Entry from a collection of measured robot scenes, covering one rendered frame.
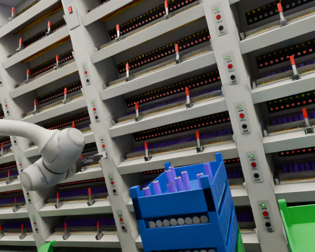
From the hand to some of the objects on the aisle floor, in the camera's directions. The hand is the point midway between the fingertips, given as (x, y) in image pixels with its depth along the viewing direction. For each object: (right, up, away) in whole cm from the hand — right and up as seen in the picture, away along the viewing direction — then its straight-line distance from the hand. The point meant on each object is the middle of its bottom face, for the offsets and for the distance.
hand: (100, 156), depth 129 cm
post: (+81, -44, -20) cm, 94 cm away
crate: (-24, -69, +2) cm, 73 cm away
